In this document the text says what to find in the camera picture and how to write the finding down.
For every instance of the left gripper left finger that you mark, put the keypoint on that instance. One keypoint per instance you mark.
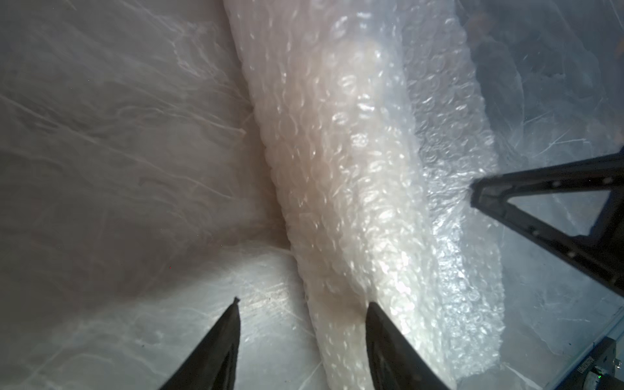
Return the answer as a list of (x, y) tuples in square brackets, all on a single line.
[(213, 363)]

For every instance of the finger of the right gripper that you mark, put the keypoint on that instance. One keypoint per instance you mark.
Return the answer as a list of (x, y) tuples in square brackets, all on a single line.
[(573, 211)]

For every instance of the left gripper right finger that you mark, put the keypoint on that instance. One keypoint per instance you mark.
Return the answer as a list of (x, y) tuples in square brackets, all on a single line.
[(394, 363)]

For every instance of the clear bubble wrap sheet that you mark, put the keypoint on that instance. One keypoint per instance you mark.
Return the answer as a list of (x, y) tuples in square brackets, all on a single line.
[(374, 128)]

